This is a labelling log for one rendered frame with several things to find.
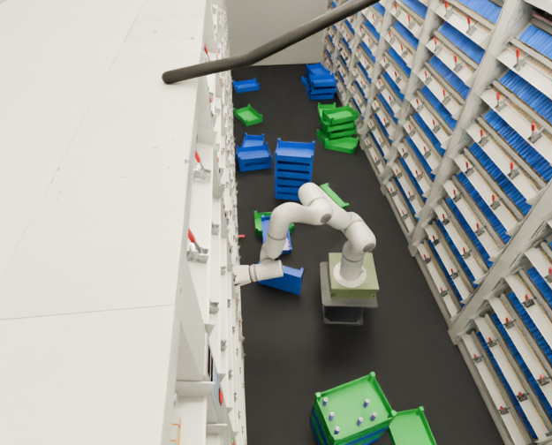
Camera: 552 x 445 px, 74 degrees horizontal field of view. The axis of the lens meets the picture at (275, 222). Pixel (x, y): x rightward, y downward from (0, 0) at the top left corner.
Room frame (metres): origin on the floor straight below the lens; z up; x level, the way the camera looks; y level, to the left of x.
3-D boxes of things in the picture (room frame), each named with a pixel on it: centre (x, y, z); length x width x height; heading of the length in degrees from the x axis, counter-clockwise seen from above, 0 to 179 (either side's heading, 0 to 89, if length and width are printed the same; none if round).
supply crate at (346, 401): (0.57, -0.36, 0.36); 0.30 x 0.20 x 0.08; 110
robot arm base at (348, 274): (1.30, -0.43, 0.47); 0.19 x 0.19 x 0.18
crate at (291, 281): (1.49, -0.03, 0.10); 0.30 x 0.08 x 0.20; 71
